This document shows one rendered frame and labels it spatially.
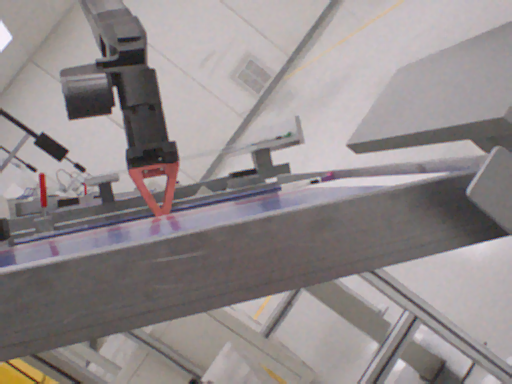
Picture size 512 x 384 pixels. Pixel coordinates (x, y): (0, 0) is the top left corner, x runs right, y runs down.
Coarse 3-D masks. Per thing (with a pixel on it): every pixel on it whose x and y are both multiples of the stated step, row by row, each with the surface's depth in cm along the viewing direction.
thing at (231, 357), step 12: (228, 348) 111; (216, 360) 113; (228, 360) 107; (240, 360) 102; (252, 360) 108; (216, 372) 108; (228, 372) 103; (240, 372) 98; (252, 372) 95; (264, 372) 103
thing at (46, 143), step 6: (42, 132) 81; (42, 138) 81; (48, 138) 81; (36, 144) 81; (42, 144) 81; (48, 144) 81; (54, 144) 81; (60, 144) 82; (48, 150) 81; (54, 150) 81; (60, 150) 82; (66, 150) 82; (54, 156) 81; (60, 156) 82; (60, 162) 83
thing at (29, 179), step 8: (16, 168) 502; (24, 168) 573; (24, 176) 504; (32, 176) 519; (48, 176) 574; (72, 176) 558; (16, 184) 512; (24, 184) 565; (32, 184) 519; (48, 184) 522; (56, 184) 524; (8, 192) 504; (16, 192) 506; (32, 192) 536; (56, 192) 510; (64, 192) 552; (136, 192) 555; (80, 200) 549; (96, 200) 522
